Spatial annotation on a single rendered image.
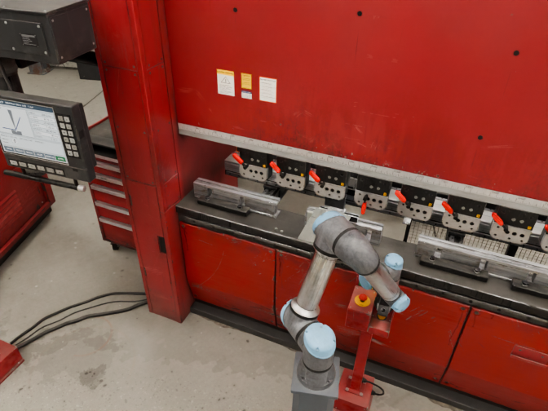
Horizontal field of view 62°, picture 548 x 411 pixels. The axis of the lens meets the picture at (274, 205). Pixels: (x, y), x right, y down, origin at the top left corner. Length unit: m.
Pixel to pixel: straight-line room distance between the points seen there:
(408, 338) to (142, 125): 1.71
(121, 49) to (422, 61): 1.25
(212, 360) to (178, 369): 0.20
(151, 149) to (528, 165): 1.64
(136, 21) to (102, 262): 2.06
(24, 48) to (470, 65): 1.67
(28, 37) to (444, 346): 2.29
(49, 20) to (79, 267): 2.13
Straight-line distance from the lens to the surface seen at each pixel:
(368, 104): 1.97
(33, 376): 3.12
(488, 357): 2.55
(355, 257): 1.52
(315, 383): 1.84
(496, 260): 2.29
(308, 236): 2.13
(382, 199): 2.15
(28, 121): 2.21
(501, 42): 1.85
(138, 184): 2.49
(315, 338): 1.72
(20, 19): 2.04
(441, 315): 2.39
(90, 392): 2.94
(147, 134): 2.28
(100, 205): 3.41
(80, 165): 2.15
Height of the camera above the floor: 2.35
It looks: 36 degrees down
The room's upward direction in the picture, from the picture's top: 1 degrees clockwise
